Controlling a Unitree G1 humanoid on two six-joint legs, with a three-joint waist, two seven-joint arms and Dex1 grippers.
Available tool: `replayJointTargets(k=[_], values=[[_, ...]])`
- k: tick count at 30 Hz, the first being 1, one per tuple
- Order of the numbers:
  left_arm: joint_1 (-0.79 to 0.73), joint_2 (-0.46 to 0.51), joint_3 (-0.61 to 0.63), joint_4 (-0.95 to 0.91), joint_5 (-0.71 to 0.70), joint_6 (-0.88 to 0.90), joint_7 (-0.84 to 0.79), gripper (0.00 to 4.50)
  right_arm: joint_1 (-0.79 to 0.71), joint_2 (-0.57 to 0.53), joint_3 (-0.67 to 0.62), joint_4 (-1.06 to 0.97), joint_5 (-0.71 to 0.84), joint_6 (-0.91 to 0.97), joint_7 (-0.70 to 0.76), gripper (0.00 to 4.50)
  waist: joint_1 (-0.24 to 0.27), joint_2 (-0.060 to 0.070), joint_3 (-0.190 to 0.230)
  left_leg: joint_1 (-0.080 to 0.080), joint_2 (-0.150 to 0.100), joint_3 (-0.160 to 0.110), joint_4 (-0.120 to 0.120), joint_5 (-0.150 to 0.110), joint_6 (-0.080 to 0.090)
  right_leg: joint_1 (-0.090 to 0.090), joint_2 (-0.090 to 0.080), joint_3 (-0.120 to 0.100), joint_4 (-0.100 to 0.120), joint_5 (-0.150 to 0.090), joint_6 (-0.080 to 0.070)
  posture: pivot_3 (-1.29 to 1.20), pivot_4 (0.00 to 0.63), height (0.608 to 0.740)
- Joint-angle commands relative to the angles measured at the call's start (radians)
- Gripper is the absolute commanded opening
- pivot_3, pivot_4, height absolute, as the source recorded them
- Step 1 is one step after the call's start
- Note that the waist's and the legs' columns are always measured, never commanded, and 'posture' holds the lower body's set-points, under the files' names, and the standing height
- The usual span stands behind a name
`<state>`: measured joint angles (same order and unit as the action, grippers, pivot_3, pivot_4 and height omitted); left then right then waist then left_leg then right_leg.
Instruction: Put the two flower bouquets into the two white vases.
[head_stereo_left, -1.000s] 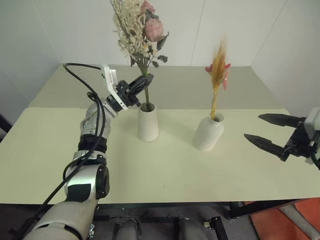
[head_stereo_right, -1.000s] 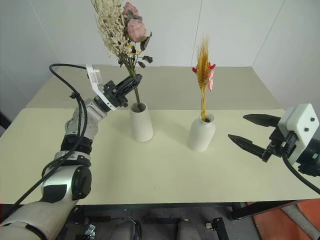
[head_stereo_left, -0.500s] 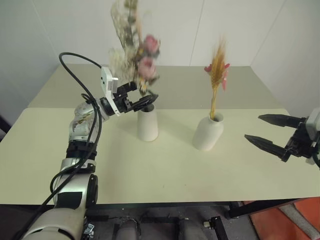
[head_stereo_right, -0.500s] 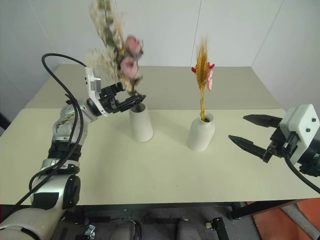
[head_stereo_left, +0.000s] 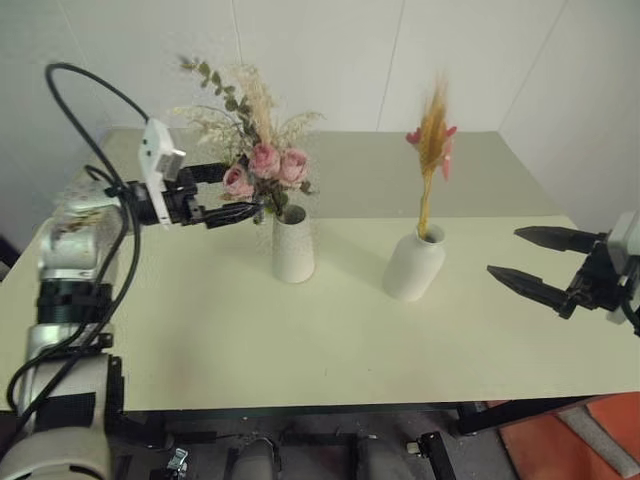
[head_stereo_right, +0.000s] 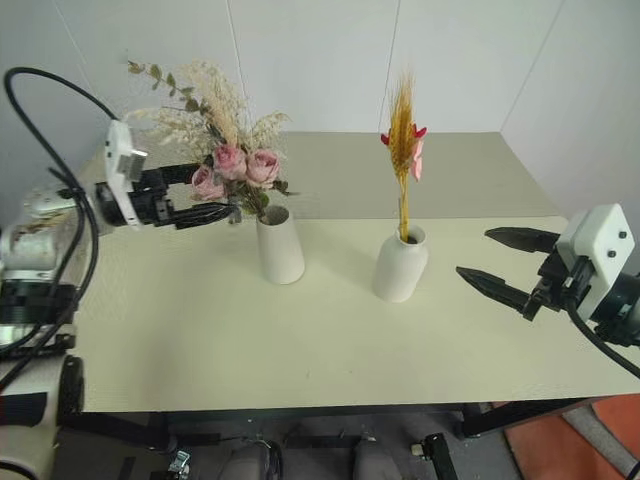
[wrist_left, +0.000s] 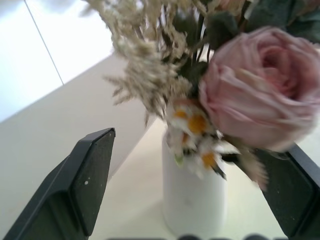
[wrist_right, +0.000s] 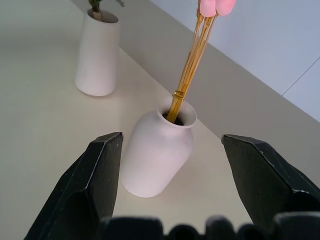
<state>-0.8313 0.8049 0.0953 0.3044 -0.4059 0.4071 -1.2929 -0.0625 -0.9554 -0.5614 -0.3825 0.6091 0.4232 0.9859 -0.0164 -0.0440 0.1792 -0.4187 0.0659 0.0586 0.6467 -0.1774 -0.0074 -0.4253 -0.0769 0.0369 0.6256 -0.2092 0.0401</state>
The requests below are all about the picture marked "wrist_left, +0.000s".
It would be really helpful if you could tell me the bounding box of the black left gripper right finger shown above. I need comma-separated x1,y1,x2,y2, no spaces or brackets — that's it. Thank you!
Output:
252,144,320,240

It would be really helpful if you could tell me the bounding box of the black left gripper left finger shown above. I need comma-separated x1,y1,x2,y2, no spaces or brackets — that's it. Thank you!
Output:
3,127,116,240

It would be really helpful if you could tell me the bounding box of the pink rose flower bouquet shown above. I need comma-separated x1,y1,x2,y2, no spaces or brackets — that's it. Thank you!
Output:
83,0,320,191

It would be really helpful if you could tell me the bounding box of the white cylindrical vase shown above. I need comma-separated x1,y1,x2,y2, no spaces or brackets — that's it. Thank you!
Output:
161,129,229,238

